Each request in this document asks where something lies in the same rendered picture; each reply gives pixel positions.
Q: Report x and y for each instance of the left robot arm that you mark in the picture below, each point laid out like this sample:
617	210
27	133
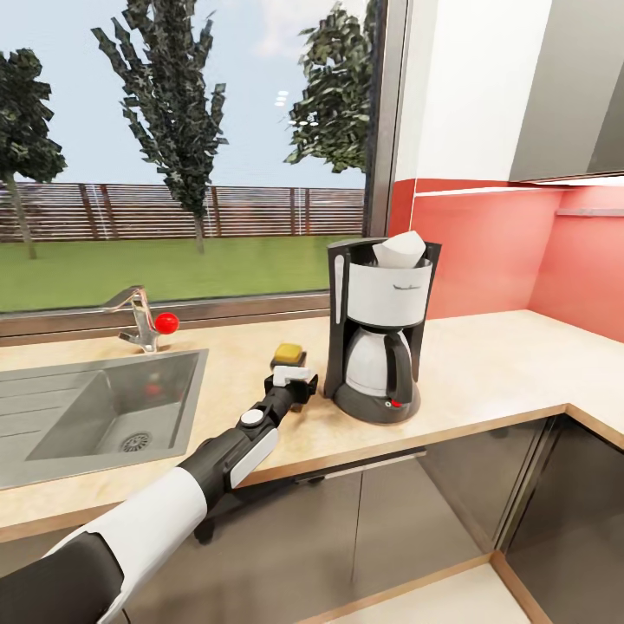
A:
95	571

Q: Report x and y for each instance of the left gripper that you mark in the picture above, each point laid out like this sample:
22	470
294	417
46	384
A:
297	391

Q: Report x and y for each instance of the bottle of coffee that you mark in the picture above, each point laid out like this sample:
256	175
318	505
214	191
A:
290	355

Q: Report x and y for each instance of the paper coffee filter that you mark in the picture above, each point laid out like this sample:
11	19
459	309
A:
400	252

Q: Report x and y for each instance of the cabinet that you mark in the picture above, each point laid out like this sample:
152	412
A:
289	549
566	539
574	120

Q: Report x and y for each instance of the drop in sink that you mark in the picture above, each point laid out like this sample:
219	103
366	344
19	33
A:
69	420

